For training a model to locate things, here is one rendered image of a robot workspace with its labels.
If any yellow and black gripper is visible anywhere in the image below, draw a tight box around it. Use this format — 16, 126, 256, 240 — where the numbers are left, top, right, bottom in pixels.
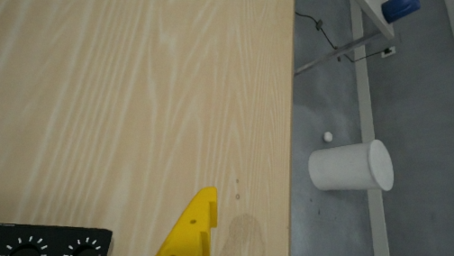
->
155, 187, 217, 256

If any black control panel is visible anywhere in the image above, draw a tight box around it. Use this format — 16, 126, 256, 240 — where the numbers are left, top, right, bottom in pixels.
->
0, 224, 113, 256

